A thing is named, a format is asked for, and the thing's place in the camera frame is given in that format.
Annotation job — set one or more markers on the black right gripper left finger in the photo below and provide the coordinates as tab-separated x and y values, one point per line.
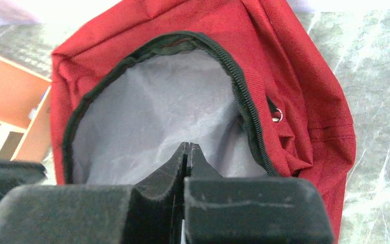
147	212

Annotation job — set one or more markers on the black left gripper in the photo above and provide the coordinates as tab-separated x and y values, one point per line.
18	173

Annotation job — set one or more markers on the red student backpack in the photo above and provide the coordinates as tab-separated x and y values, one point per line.
298	115

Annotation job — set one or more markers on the orange plastic desk organizer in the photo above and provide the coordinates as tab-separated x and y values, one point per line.
24	113

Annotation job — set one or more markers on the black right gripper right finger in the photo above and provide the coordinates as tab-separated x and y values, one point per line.
250	210

